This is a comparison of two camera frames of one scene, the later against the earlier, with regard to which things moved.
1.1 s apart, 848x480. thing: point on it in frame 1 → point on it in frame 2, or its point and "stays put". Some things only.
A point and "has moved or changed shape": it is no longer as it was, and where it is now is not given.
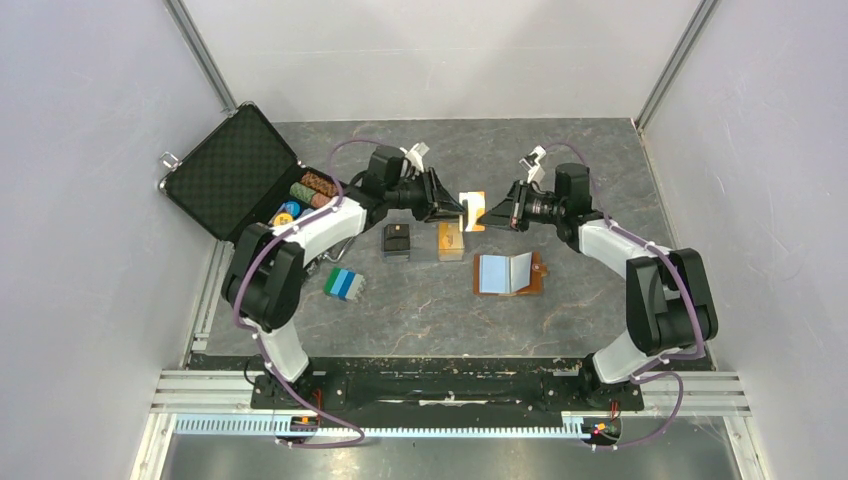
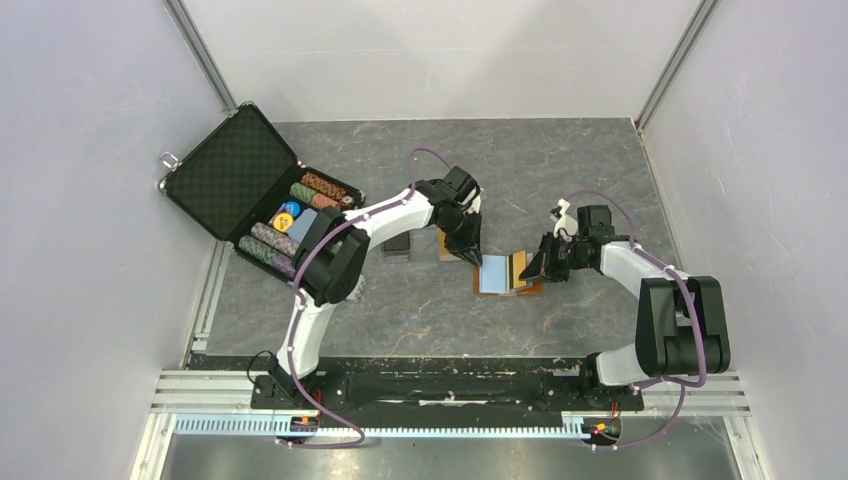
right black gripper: [510, 213] → [544, 261]
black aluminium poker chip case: [244, 175] stays put
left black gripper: [438, 203] → [470, 246]
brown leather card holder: [502, 275] stays put
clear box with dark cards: [396, 245] stays put
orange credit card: [476, 207] has moved or changed shape
